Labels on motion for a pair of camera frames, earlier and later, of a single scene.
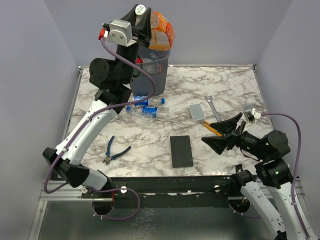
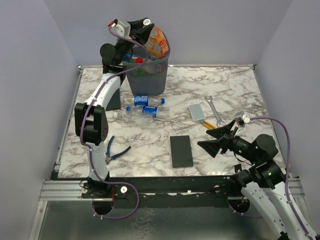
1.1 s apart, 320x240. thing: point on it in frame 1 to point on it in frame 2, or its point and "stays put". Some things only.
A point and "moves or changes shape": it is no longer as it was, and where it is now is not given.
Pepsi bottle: (150, 111) stays put
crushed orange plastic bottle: (162, 32) moves or changes shape
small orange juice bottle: (159, 68) stays put
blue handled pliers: (108, 157) stays put
